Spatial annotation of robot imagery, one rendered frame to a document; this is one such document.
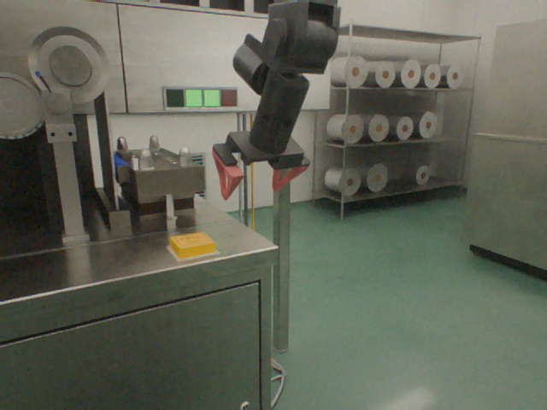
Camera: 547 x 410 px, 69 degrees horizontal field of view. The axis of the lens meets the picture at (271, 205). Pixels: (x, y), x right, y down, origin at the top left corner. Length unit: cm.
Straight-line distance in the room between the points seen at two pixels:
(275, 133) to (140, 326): 44
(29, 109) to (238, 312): 58
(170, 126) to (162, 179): 280
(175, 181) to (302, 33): 56
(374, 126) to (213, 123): 165
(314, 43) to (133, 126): 322
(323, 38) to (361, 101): 428
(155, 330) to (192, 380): 15
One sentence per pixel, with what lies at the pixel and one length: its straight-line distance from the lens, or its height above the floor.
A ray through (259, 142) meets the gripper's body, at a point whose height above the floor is 113.
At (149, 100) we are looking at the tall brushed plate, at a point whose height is 118.
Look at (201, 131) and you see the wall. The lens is 382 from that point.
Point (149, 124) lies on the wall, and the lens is 369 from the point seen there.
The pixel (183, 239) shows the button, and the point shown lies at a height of 92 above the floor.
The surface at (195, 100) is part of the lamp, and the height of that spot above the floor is 118.
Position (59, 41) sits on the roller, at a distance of 94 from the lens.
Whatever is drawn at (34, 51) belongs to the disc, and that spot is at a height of 127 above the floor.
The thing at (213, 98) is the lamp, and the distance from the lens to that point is 135.
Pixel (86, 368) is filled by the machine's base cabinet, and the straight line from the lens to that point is 82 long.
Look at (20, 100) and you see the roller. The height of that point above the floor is 118.
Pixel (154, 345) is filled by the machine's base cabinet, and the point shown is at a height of 74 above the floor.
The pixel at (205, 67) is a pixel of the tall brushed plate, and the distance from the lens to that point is 136.
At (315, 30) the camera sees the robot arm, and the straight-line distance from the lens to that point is 51.
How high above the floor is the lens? 119
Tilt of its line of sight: 15 degrees down
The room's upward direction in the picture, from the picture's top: straight up
